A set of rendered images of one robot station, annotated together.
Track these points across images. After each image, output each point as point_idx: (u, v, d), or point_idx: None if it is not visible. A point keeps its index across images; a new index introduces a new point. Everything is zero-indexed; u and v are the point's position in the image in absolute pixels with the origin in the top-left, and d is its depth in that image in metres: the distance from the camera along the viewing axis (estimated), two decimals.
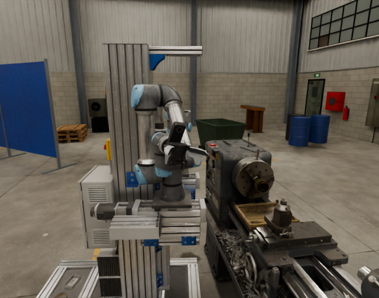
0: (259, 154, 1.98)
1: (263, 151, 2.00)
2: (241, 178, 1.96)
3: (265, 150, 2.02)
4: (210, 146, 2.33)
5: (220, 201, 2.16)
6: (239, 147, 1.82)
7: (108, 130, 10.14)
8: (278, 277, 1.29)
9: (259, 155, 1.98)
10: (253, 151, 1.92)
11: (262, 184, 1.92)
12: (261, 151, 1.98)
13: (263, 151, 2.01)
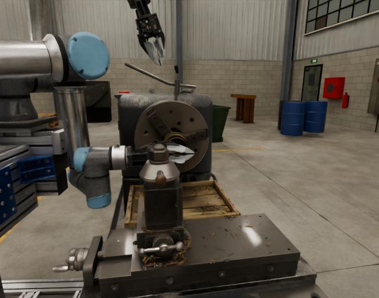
0: (179, 89, 1.04)
1: (188, 85, 1.07)
2: (143, 135, 1.02)
3: (193, 86, 1.09)
4: None
5: (123, 183, 1.23)
6: (124, 64, 0.88)
7: None
8: None
9: (178, 91, 1.05)
10: (163, 80, 0.99)
11: (180, 145, 0.99)
12: (182, 86, 1.05)
13: (190, 86, 1.08)
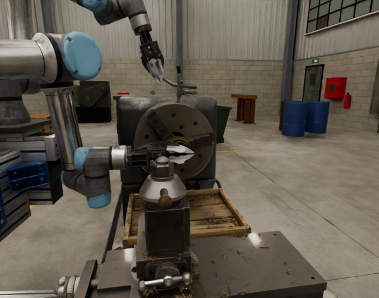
0: (178, 90, 0.96)
1: (188, 86, 0.92)
2: (143, 140, 0.95)
3: (192, 86, 0.90)
4: None
5: (122, 190, 1.16)
6: None
7: (84, 121, 9.14)
8: None
9: (180, 93, 0.97)
10: (168, 82, 1.02)
11: None
12: (182, 86, 0.95)
13: (189, 86, 0.92)
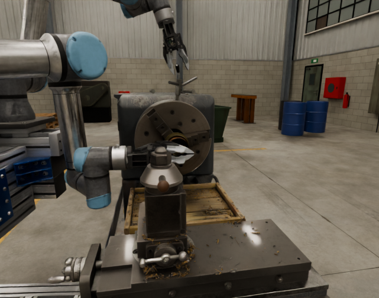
0: (175, 88, 1.01)
1: None
2: (143, 136, 0.99)
3: (169, 81, 0.93)
4: None
5: (123, 185, 1.20)
6: (196, 78, 1.22)
7: (84, 120, 9.18)
8: None
9: (176, 90, 1.01)
10: (183, 83, 1.08)
11: None
12: (175, 84, 0.99)
13: None
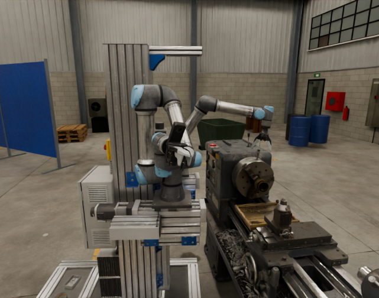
0: (256, 154, 1.98)
1: (257, 152, 1.92)
2: (241, 178, 1.96)
3: (257, 152, 1.90)
4: (210, 146, 2.33)
5: (220, 201, 2.16)
6: (260, 142, 2.19)
7: (108, 130, 10.14)
8: (278, 277, 1.29)
9: (257, 155, 1.97)
10: (258, 148, 2.04)
11: (262, 184, 1.93)
12: (257, 152, 1.95)
13: (257, 152, 1.91)
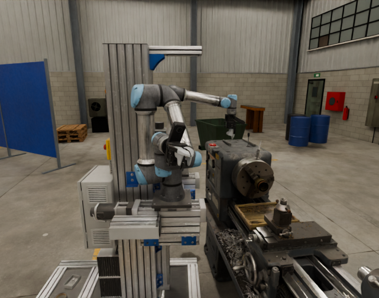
0: (256, 154, 1.97)
1: (257, 152, 1.92)
2: (241, 178, 1.96)
3: (257, 152, 1.90)
4: (210, 146, 2.33)
5: (220, 201, 2.16)
6: (260, 141, 2.18)
7: (108, 130, 10.14)
8: (278, 277, 1.29)
9: (257, 155, 1.97)
10: (258, 148, 2.04)
11: (262, 184, 1.92)
12: (257, 152, 1.95)
13: (257, 152, 1.91)
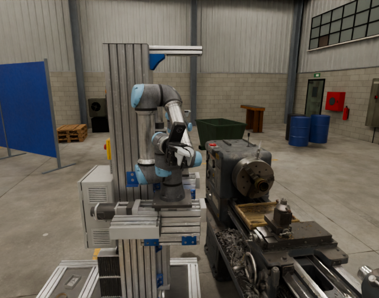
0: (256, 154, 1.97)
1: (257, 152, 1.92)
2: (241, 178, 1.96)
3: (257, 152, 1.90)
4: (210, 146, 2.33)
5: (220, 201, 2.16)
6: (261, 141, 2.19)
7: (108, 130, 10.14)
8: (278, 277, 1.29)
9: (257, 155, 1.97)
10: (258, 148, 2.04)
11: (262, 184, 1.92)
12: (258, 152, 1.95)
13: (257, 152, 1.91)
